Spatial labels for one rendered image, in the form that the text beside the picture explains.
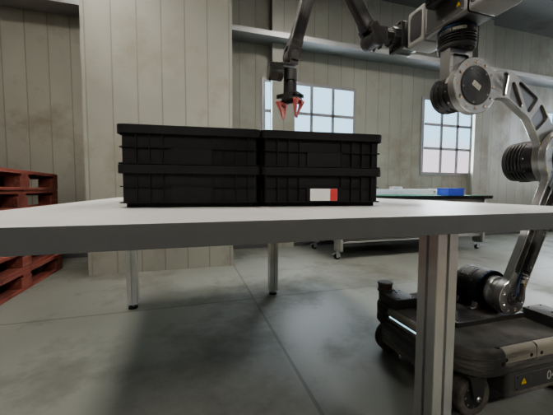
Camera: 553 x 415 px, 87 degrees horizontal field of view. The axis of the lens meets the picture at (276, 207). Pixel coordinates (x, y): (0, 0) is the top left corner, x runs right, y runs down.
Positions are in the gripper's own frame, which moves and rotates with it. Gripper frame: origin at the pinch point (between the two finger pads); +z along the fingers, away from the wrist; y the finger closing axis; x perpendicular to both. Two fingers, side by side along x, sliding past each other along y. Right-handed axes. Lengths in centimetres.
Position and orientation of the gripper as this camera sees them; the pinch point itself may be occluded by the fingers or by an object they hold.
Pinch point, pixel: (290, 116)
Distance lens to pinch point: 131.4
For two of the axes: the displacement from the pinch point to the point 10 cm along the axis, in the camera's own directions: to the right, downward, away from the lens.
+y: 8.3, 0.4, -5.5
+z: -0.1, 10.0, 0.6
